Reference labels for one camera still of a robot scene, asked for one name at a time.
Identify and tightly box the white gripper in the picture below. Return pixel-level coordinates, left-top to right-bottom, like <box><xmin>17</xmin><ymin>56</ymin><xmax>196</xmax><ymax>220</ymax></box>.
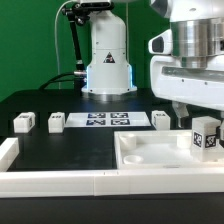
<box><xmin>150</xmin><ymin>55</ymin><xmax>224</xmax><ymax>140</ymax></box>

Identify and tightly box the white square table top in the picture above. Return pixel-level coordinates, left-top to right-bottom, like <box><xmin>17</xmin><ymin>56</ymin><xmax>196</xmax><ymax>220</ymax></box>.
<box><xmin>114</xmin><ymin>130</ymin><xmax>224</xmax><ymax>170</ymax></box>

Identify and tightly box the white front fence bar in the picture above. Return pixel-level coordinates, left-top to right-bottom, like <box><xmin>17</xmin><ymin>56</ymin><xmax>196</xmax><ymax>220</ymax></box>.
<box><xmin>0</xmin><ymin>167</ymin><xmax>224</xmax><ymax>198</ymax></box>

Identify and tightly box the white fence bar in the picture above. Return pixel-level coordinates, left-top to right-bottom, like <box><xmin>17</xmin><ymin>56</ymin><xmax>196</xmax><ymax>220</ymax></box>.
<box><xmin>0</xmin><ymin>167</ymin><xmax>224</xmax><ymax>198</ymax></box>
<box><xmin>0</xmin><ymin>138</ymin><xmax>19</xmax><ymax>172</ymax></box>

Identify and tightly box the white marker sheet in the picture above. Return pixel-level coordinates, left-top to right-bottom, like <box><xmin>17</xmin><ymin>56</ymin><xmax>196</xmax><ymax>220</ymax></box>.
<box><xmin>66</xmin><ymin>112</ymin><xmax>151</xmax><ymax>127</ymax></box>

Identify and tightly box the white left fence bar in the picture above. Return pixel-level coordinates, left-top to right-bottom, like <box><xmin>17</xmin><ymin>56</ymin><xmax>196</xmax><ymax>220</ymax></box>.
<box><xmin>0</xmin><ymin>138</ymin><xmax>19</xmax><ymax>172</ymax></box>

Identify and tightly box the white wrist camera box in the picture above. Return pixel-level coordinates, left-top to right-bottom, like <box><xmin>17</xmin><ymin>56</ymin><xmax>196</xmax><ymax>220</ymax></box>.
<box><xmin>148</xmin><ymin>29</ymin><xmax>173</xmax><ymax>55</ymax></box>

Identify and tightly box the black cable bundle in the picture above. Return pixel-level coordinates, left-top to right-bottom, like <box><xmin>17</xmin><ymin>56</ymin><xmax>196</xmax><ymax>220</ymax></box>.
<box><xmin>38</xmin><ymin>71</ymin><xmax>88</xmax><ymax>92</ymax></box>

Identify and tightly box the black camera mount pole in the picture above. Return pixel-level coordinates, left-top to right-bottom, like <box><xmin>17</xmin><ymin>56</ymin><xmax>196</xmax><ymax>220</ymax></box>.
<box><xmin>62</xmin><ymin>3</ymin><xmax>89</xmax><ymax>72</ymax></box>

